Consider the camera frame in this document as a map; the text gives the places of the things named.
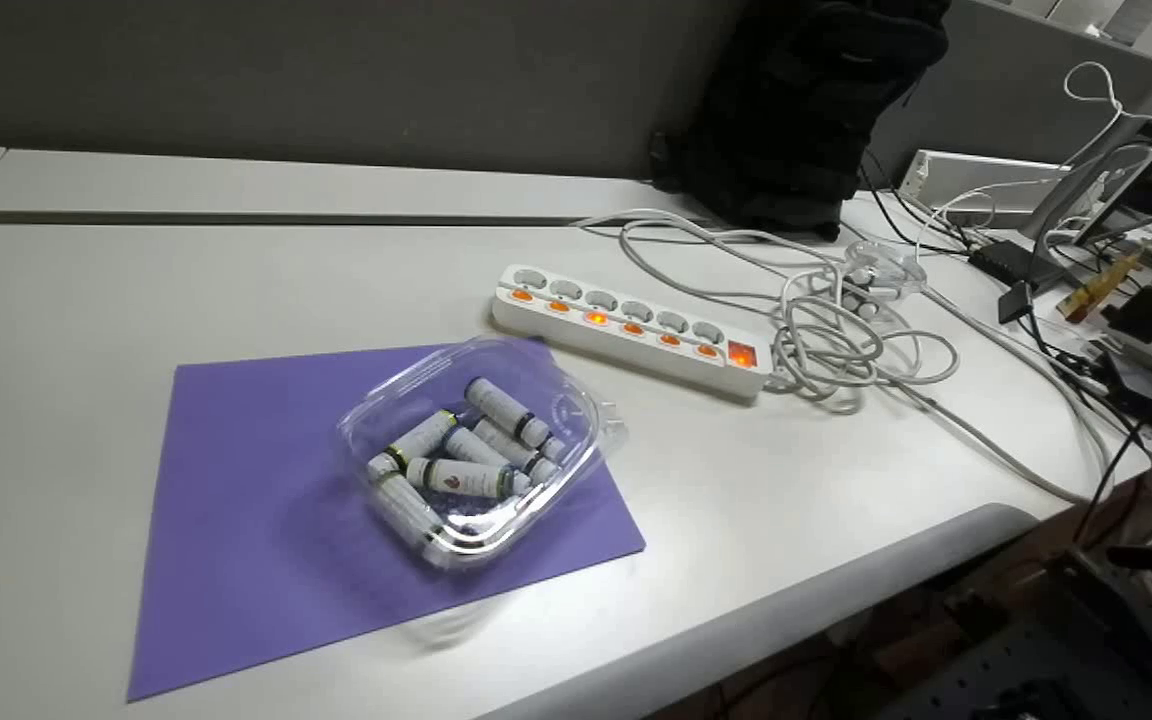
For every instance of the white battery middle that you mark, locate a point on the white battery middle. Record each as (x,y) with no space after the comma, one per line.
(470,444)

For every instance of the clear plastic container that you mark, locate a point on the clear plastic container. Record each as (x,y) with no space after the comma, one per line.
(483,529)

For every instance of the yellow tool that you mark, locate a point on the yellow tool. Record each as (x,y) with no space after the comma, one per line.
(1082,300)

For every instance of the white flat box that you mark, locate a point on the white flat box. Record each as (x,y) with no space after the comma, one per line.
(969,185)

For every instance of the black bag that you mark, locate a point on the black bag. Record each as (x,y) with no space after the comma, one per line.
(789,109)

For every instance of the purple paper mat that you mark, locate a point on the purple paper mat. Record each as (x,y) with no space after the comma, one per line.
(263,543)

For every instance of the metal stand frame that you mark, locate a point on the metal stand frame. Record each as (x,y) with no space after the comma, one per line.
(1103,168)

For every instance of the white battery centre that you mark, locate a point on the white battery centre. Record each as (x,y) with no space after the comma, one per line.
(460,476)

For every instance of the white power strip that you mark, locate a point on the white power strip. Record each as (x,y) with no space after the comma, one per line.
(635,332)

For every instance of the white battery bottom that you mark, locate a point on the white battery bottom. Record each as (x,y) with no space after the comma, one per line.
(412,523)

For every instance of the white battery top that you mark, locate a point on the white battery top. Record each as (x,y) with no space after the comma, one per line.
(510,414)

